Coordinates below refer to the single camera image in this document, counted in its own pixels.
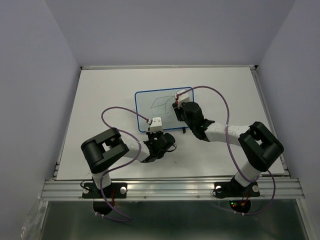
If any aluminium right side rail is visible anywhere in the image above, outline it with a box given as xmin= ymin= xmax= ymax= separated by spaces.
xmin=249 ymin=65 xmax=291 ymax=178

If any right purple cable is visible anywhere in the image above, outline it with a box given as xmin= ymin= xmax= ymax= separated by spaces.
xmin=174 ymin=86 xmax=276 ymax=217

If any aluminium rail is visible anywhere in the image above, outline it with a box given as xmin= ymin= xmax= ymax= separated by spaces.
xmin=80 ymin=65 xmax=258 ymax=71
xmin=40 ymin=177 xmax=305 ymax=202
xmin=249 ymin=65 xmax=291 ymax=178

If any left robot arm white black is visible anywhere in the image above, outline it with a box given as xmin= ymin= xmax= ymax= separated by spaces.
xmin=80 ymin=127 xmax=177 ymax=197

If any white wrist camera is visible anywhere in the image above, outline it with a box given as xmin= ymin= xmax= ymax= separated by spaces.
xmin=172 ymin=89 xmax=191 ymax=109
xmin=147 ymin=117 xmax=163 ymax=133

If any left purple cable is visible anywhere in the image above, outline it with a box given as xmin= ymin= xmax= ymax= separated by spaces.
xmin=101 ymin=106 xmax=151 ymax=223

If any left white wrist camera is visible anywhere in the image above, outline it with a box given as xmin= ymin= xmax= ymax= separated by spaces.
xmin=147 ymin=117 xmax=163 ymax=133

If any blue framed whiteboard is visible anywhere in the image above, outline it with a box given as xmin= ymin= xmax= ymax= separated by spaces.
xmin=134 ymin=87 xmax=190 ymax=131

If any aluminium front rail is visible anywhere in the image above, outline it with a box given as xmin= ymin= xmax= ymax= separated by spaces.
xmin=40 ymin=177 xmax=305 ymax=202

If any aluminium back rail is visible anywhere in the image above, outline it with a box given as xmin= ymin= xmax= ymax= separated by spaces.
xmin=80 ymin=65 xmax=258 ymax=71

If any purple cable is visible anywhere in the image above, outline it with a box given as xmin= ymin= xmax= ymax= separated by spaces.
xmin=101 ymin=106 xmax=151 ymax=223
xmin=174 ymin=86 xmax=276 ymax=217

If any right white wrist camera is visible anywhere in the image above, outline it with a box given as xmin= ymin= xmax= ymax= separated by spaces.
xmin=172 ymin=89 xmax=191 ymax=109

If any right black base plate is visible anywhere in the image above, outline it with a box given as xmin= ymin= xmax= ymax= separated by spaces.
xmin=212 ymin=181 xmax=260 ymax=199

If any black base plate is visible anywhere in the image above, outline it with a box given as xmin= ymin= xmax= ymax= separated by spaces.
xmin=212 ymin=181 xmax=260 ymax=199
xmin=80 ymin=182 xmax=128 ymax=200

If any clear plastic sheet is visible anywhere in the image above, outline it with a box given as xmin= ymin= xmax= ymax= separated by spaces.
xmin=20 ymin=197 xmax=48 ymax=240

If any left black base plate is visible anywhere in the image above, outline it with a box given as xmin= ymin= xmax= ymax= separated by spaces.
xmin=80 ymin=182 xmax=128 ymax=200

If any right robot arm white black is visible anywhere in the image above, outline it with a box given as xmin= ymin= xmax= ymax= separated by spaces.
xmin=172 ymin=101 xmax=284 ymax=195

